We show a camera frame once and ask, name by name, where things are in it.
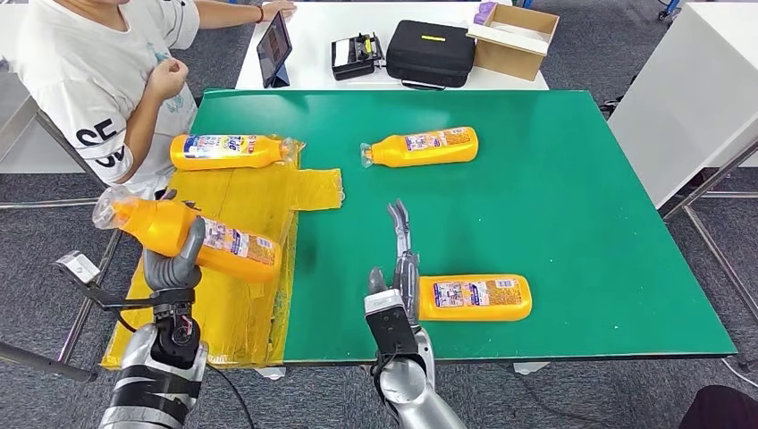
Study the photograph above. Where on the black tablet on stand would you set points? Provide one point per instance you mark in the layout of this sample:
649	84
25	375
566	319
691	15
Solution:
274	50

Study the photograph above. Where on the grey metal tube frame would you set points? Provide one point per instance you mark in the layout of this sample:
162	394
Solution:
35	360

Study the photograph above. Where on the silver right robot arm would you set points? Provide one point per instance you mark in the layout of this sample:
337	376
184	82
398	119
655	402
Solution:
414	397

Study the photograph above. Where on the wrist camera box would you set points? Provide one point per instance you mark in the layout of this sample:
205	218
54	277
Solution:
78	267
391	328

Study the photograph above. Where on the blue metal leg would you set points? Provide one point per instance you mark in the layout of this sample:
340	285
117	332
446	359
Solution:
669	9

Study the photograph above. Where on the grey metal table frame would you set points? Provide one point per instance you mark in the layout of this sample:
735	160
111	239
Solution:
734	168

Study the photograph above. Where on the person's right hand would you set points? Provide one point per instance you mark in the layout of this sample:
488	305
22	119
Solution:
167	79

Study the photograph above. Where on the black remote controller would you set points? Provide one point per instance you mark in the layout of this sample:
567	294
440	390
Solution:
357	57

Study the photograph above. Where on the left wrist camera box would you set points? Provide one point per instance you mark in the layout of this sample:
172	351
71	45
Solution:
78	267

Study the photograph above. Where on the person's left hand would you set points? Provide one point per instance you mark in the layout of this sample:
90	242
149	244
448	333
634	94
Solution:
278	10

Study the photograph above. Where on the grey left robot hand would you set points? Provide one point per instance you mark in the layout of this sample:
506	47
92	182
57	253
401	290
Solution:
175	273

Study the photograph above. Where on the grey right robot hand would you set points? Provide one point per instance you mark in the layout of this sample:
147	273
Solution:
407	272

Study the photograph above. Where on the person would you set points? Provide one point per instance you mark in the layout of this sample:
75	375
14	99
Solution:
77	71

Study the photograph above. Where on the white table support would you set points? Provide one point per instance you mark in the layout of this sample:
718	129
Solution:
531	368
271	373

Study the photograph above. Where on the black rounded object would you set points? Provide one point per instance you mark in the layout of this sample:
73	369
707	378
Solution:
722	411

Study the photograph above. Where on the black carrying case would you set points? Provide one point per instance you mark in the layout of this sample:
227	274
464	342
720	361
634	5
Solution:
430	56

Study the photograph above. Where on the yellow taped plastic sheet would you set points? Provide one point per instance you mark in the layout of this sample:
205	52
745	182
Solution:
249	320

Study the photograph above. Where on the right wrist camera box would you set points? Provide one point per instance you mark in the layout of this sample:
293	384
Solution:
391	328

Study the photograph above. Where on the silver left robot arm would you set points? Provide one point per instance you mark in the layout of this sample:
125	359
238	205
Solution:
148	385

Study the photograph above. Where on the purple packet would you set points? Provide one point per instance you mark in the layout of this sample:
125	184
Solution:
485	13

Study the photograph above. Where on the white cabinet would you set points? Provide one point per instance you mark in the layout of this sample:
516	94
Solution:
693	89

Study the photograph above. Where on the orange detergent bottle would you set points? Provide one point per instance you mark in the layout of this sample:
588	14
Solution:
414	156
474	314
154	228
237	162

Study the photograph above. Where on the brown cardboard box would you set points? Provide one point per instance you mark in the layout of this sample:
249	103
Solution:
508	59

